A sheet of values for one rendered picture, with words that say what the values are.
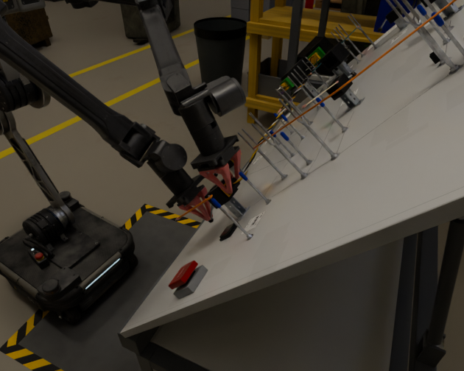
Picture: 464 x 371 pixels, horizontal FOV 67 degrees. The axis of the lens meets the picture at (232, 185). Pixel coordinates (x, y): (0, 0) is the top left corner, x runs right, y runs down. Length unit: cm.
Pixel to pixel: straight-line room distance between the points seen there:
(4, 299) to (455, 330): 233
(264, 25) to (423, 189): 275
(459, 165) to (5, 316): 214
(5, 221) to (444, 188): 267
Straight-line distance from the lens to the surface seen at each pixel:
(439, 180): 38
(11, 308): 227
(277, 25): 306
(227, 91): 70
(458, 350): 213
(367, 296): 109
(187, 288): 66
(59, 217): 205
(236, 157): 74
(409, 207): 37
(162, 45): 88
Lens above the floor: 165
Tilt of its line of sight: 38 degrees down
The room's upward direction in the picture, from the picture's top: straight up
